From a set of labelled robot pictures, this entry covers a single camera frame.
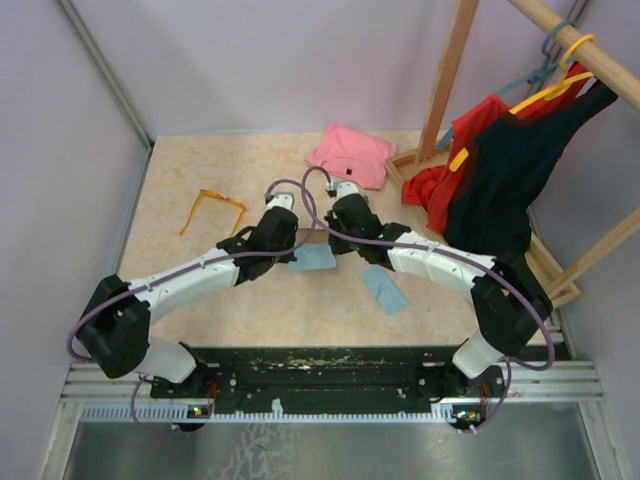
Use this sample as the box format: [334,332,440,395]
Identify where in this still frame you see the light blue cloth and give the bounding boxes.
[360,265,409,315]
[288,243,337,272]

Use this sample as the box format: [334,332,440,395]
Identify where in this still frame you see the brown striped glasses case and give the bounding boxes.
[296,228,329,244]

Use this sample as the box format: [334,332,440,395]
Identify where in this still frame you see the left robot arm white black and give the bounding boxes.
[67,206,299,397]

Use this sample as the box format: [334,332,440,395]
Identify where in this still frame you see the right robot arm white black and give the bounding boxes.
[323,193,556,396]

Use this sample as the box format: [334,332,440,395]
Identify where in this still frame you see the orange sunglasses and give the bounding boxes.
[179,189,248,244]

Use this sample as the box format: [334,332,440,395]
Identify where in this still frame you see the folded pink shirt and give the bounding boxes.
[306,124,397,190]

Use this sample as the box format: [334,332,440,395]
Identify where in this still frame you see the red shirt hanging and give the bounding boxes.
[401,61,587,234]

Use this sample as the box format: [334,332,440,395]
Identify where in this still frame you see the dark navy shirt hanging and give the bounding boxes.
[443,81,618,256]

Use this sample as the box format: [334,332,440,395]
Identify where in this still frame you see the wooden clothes rack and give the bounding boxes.
[385,1,639,308]

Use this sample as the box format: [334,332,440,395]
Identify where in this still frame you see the teal hanger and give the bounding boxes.
[436,18,576,154]

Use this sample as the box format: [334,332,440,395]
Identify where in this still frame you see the yellow hanger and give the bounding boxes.
[436,32,596,172]

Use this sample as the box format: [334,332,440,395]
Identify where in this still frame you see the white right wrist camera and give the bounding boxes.
[326,181,366,201]

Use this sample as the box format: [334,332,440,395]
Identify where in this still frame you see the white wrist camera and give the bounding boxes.
[265,192,295,211]
[326,181,366,201]

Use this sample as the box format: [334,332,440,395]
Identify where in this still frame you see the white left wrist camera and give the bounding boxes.
[265,192,295,211]

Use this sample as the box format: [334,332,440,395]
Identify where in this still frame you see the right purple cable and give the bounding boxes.
[302,167,557,434]

